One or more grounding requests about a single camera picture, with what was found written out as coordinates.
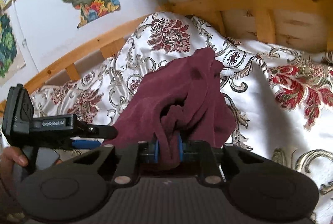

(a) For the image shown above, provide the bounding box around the person's left hand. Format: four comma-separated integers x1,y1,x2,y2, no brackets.
1,147,28,223

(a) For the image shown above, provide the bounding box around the blond child wall poster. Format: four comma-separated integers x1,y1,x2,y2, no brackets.
0,12,25,86

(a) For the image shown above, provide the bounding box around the floral satin bedspread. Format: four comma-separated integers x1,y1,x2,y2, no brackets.
0,11,333,224

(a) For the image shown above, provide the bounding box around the maroon knit sweater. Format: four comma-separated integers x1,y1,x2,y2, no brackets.
104,48,236,168

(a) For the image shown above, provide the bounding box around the wooden bed frame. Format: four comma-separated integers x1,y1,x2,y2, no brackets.
0,0,333,118

